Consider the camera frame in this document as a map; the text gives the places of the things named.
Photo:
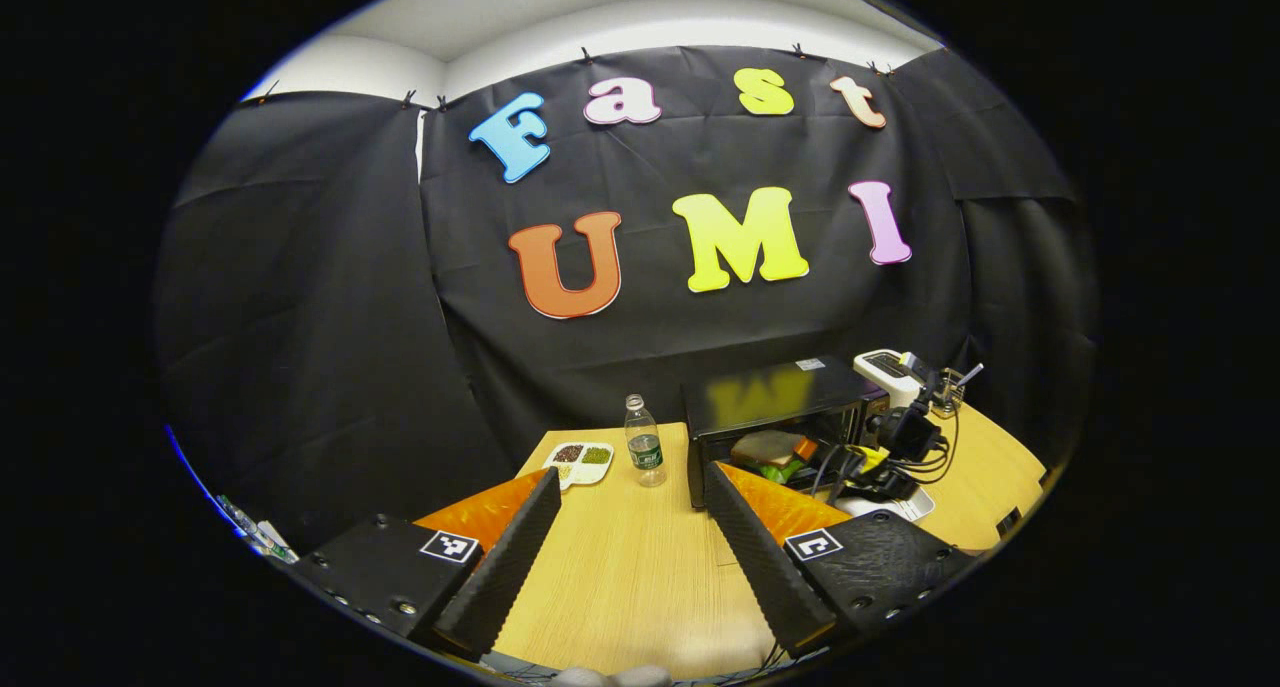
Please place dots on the white divided snack dish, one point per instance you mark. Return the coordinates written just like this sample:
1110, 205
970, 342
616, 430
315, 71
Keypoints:
580, 462

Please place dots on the lettuce sandwich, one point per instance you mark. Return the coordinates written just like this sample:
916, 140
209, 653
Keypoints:
765, 449

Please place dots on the black electric oven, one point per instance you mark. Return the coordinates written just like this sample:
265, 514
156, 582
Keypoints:
770, 397

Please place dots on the black backdrop cloth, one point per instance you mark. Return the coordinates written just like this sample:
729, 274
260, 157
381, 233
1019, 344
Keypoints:
650, 347

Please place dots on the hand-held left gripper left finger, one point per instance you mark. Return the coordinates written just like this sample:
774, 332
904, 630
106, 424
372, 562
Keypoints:
505, 572

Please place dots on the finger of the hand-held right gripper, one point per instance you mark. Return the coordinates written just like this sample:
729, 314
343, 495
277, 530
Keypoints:
835, 459

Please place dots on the white rectangular dish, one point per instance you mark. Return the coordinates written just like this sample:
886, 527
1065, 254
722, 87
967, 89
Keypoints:
915, 508

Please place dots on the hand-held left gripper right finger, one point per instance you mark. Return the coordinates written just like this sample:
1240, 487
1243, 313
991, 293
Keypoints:
760, 562

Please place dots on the white toaster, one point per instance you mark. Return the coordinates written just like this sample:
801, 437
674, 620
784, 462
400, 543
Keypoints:
875, 367

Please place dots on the clear water bottle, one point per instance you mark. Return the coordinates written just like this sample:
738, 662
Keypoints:
646, 452

